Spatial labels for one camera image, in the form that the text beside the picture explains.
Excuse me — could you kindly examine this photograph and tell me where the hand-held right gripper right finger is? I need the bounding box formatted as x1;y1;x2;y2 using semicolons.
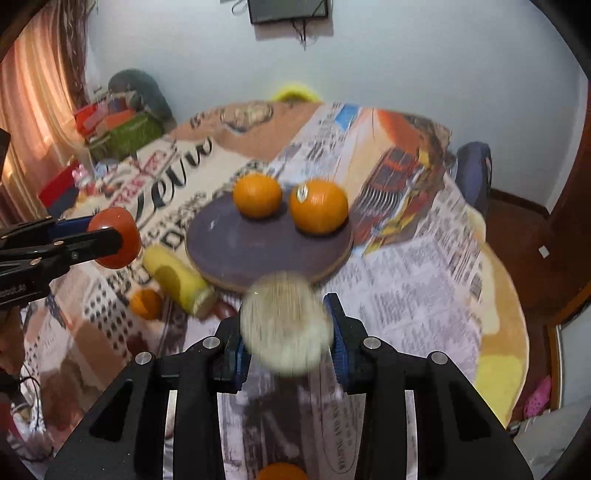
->
322;292;534;480

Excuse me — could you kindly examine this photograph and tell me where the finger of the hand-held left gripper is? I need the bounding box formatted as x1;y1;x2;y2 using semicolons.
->
0;215;96;252
0;228;123;280

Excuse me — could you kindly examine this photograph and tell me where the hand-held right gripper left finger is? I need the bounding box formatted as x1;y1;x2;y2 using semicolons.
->
45;318;253;480

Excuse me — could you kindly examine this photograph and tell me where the red tomato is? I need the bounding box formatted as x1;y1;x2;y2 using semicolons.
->
88;208;141;270

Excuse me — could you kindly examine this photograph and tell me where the fuzzy pale brown kiwi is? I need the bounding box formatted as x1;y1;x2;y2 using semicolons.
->
240;271;334;377

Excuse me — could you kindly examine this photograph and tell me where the round dark purple plate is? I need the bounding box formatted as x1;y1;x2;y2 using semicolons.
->
185;187;354;294

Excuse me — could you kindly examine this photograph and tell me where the red box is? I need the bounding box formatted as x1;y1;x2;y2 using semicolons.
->
38;159;82;209

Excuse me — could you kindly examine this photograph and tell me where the small orange tangerine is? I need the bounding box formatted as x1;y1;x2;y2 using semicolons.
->
129;288;163;320

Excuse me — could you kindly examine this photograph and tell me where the yellow corn cob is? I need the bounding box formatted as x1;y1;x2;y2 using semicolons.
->
142;244;218;317

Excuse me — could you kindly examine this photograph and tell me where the green basket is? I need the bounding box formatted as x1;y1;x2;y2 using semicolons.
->
88;113;163;162

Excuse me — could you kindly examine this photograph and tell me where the pink orange curtain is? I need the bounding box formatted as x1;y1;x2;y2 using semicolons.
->
0;0;98;222

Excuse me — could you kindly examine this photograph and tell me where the orange with sticker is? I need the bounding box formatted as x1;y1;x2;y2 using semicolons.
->
289;179;349;236

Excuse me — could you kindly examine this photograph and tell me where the grey cushion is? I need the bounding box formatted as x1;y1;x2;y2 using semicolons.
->
108;69;177;131

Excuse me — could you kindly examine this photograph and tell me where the plain orange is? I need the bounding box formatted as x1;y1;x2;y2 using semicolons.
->
232;173;283;219

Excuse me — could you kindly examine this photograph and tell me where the pink slipper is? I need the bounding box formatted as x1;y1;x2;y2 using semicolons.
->
524;376;553;419

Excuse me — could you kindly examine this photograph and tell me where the blue chair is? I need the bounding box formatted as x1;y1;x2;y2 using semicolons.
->
455;142;493;217

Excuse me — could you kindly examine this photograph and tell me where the yellow chair back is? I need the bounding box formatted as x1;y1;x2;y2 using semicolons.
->
270;83;324;103

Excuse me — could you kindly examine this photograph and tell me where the black wall television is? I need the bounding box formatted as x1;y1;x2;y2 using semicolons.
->
247;0;331;25

